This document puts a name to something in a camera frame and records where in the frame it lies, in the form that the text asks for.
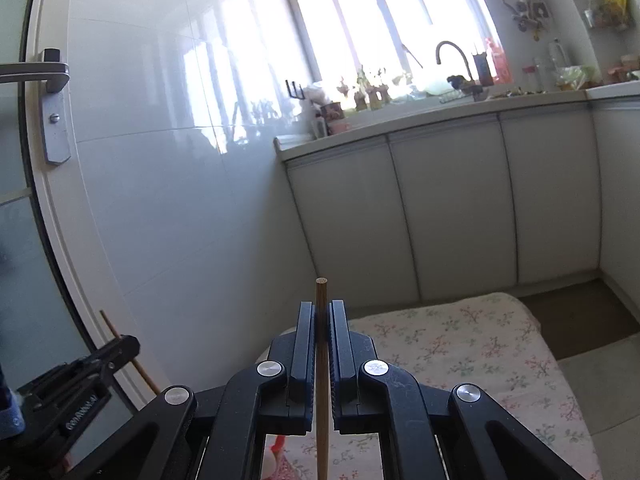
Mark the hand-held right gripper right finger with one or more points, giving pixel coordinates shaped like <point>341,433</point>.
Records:
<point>337,355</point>

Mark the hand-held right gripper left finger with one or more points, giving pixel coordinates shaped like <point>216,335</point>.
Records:
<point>311,350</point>

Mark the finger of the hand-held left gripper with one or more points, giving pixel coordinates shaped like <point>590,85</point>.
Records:
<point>117,355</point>

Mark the single wooden chopstick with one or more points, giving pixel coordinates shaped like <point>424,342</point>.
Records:
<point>111,326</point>
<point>322,310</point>

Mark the red plastic spoon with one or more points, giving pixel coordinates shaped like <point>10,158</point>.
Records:
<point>279,444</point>

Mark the white plastic spoon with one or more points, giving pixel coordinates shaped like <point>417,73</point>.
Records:
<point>272,462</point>

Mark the white cabinet door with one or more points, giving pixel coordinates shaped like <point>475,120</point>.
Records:
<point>450,205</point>
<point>622,200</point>
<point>550,195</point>
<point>350,225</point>

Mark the white framed glass door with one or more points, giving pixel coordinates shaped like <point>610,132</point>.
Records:
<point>25,260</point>

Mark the floral tablecloth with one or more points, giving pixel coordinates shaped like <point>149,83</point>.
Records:
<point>475,360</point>

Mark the floral mug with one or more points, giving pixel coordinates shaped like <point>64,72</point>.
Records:
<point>331,111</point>

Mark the white kitchen countertop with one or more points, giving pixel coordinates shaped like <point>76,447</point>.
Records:
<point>400,120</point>

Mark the small beige figurine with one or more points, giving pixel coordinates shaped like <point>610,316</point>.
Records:
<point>379,96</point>
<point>361,100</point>

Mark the dark cloth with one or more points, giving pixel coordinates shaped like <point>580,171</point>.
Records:
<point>459,81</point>

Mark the dark utensil container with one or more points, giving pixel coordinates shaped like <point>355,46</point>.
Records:
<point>484,69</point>

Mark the curved metal faucet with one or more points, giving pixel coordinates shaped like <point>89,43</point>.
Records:
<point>452,50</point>

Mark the red plastic bottle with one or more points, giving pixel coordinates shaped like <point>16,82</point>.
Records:
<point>500,62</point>

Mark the kitchen window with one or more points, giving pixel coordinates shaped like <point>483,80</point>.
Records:
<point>380,15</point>

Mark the bag of green vegetables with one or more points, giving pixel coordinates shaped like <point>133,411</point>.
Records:
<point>576,76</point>

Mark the clear plastic bottle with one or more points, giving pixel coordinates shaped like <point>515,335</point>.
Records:
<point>558,60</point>

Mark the yellow snack package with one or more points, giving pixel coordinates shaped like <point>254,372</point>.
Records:
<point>616,0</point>

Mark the black wall hook rack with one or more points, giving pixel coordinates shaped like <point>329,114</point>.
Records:
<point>295,91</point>

